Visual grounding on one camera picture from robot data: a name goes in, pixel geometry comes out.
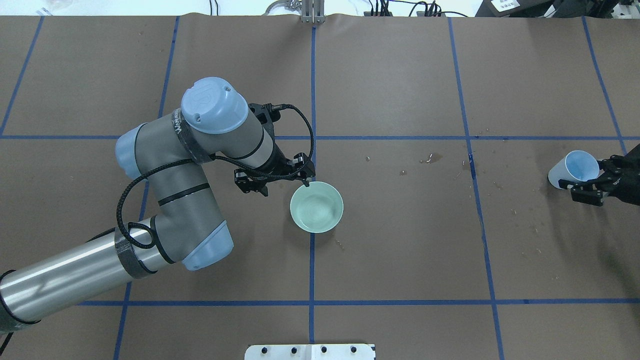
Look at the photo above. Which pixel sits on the aluminium frame post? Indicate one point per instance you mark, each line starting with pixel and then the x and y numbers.
pixel 312 11

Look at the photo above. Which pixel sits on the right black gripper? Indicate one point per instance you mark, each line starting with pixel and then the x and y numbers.
pixel 628 182

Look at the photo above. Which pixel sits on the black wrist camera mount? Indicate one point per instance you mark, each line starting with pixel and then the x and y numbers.
pixel 267 114

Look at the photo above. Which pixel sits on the light blue paper cup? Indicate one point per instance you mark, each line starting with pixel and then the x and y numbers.
pixel 575 166

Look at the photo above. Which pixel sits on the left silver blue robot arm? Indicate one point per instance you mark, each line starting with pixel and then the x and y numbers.
pixel 168 214

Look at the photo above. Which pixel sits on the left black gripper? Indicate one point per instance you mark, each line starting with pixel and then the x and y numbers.
pixel 278 165

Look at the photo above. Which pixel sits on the white pedestal column with base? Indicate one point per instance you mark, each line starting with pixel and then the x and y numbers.
pixel 326 351

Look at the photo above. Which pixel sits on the mint green ceramic bowl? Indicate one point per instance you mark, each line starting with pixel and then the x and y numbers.
pixel 317 209

